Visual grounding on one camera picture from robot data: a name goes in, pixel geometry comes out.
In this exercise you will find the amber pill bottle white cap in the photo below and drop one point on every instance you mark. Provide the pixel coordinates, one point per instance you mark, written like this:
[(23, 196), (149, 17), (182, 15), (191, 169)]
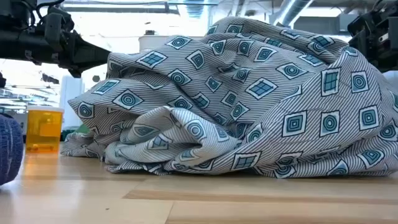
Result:
[(43, 130)]

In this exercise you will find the dark blue knitted fabric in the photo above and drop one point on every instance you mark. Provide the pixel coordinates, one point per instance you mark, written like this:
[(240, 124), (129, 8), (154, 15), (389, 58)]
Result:
[(9, 149)]

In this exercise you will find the grey patterned cloth gown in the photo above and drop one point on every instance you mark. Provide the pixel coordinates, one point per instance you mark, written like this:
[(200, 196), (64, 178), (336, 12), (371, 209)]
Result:
[(248, 109)]

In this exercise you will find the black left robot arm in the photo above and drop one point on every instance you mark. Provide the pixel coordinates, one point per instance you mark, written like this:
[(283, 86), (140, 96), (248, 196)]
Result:
[(15, 43)]

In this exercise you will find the teal first aid kit box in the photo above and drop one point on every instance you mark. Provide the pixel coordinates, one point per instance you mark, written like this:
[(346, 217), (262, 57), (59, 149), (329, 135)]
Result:
[(73, 132)]

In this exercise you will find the silver ceiling duct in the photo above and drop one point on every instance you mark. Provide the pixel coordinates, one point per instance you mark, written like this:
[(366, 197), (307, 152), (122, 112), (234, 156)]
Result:
[(290, 12)]

